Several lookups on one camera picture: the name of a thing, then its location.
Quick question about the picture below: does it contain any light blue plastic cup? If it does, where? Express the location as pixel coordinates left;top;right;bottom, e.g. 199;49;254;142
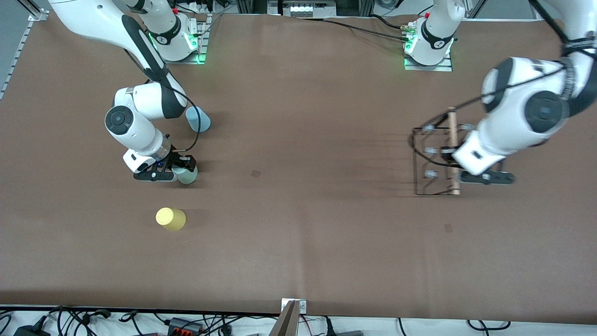
185;106;211;133

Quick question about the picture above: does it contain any black power adapter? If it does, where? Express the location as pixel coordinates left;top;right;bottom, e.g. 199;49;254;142
13;324;51;336

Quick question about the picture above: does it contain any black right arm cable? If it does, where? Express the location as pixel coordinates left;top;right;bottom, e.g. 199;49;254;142
126;47;202;153

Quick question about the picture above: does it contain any slanted camera post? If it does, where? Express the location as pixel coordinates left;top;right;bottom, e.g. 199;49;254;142
270;300;300;336

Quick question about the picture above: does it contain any long black table cable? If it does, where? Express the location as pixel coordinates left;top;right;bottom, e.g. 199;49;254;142
323;17;407;42

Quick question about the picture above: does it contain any black orange connector block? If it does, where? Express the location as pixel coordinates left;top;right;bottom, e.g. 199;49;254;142
167;317;204;335

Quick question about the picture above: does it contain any aluminium table rail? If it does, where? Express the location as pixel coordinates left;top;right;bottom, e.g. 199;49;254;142
0;0;49;99

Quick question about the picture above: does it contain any black wire cup holder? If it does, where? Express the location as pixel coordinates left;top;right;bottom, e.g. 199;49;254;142
410;107;476;196

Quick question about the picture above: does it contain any white power strip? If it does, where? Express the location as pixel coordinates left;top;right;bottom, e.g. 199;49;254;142
282;1;337;18

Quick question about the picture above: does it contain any yellow plastic cup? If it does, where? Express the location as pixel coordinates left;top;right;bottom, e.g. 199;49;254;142
155;207;187;231

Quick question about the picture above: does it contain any brown table cover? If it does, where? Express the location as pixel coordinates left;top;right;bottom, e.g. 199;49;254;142
0;10;597;325

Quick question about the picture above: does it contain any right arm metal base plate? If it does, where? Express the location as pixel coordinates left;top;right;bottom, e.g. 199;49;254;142
156;14;208;65

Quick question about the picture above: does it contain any thin black cable loop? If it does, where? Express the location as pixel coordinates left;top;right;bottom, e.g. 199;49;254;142
466;319;511;330

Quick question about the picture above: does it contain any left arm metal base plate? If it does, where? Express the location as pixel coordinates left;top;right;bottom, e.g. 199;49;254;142
404;52;453;72

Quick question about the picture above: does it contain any pale green plastic cup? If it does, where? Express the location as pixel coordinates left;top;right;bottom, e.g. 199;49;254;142
176;166;199;185

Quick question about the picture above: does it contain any white socket strip with plugs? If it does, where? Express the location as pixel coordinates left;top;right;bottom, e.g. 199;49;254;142
177;0;220;14

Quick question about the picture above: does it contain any short black table cable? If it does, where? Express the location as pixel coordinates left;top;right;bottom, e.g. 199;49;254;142
371;13;407;29

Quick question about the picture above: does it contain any black cable tangle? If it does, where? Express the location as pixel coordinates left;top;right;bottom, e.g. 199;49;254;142
0;306;280;336

